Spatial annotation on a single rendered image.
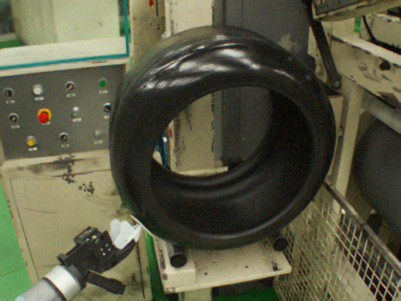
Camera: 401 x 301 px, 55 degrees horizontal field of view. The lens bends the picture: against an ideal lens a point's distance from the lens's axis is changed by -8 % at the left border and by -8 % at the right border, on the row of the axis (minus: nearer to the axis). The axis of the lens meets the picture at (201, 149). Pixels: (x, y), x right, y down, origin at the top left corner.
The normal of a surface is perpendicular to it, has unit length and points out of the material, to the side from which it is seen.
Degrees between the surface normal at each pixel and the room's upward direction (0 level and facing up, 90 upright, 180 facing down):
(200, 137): 90
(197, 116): 90
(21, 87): 90
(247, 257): 0
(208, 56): 44
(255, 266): 0
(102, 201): 90
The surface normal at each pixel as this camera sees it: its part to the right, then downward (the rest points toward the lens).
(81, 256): 0.73, -0.03
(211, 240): 0.16, 0.61
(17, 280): 0.00, -0.89
